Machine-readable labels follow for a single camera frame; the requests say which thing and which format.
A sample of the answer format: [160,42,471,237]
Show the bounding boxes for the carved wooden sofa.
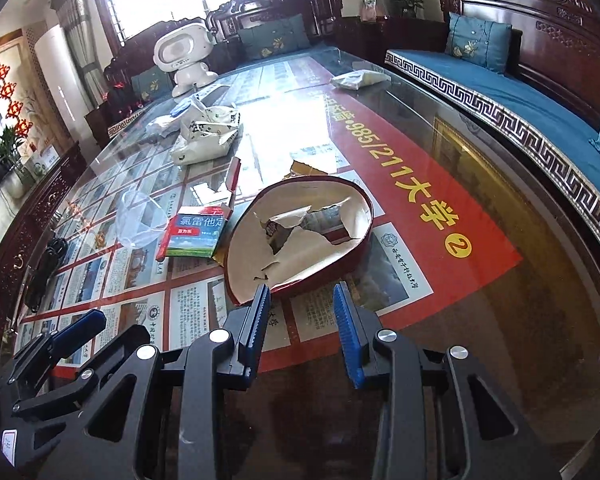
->
[382,0,600,211]

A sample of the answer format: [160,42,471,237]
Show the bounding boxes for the small white box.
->
[30,142,61,168]

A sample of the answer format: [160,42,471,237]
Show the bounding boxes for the torn brown cardboard piece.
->
[290,160,327,179]

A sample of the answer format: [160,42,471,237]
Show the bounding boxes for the blue sofa seat cushion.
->
[384,49,600,211]

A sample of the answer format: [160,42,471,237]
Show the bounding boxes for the wooden corner side table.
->
[340,16,448,61]

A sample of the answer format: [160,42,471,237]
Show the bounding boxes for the torn red paper box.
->
[223,174,376,308]

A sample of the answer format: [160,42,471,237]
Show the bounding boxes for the framed calligraphy wall art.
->
[0,35,36,111]

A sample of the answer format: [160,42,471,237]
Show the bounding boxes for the white robot toy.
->
[153,21,220,98]

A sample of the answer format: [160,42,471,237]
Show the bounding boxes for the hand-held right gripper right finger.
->
[332,282,563,480]

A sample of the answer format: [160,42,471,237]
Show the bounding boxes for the carved wooden armchair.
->
[205,0,343,63]
[102,25,211,106]

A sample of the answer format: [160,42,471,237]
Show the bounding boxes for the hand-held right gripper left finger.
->
[75,284,272,480]

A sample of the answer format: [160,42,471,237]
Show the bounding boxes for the printed poster under glass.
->
[10,55,526,376]

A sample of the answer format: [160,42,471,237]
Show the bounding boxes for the black cable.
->
[25,235,70,306]

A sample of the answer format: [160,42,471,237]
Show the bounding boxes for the red knot decoration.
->
[0,62,33,138]

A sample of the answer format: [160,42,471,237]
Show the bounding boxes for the white plastic wrapper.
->
[144,114,182,140]

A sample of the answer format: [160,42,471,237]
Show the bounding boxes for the clear plastic cup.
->
[115,189,173,247]

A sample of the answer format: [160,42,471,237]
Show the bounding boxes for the green plant in vase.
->
[0,127,36,186]

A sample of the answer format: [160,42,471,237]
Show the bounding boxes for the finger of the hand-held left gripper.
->
[0,309,107,391]
[10,324,153,423]

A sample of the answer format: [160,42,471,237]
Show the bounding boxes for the wooden television cabinet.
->
[0,142,83,341]

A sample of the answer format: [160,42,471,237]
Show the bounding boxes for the green and red medicine box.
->
[156,156,244,262]

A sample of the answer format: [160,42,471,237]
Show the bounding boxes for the white packet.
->
[330,69,392,92]

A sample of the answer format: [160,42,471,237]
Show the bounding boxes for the grey patterned curtain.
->
[52,0,111,106]

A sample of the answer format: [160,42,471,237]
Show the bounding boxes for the white printed paper bag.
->
[169,95,243,166]

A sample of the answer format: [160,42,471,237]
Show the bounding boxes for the white standing air conditioner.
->
[32,24,93,136]

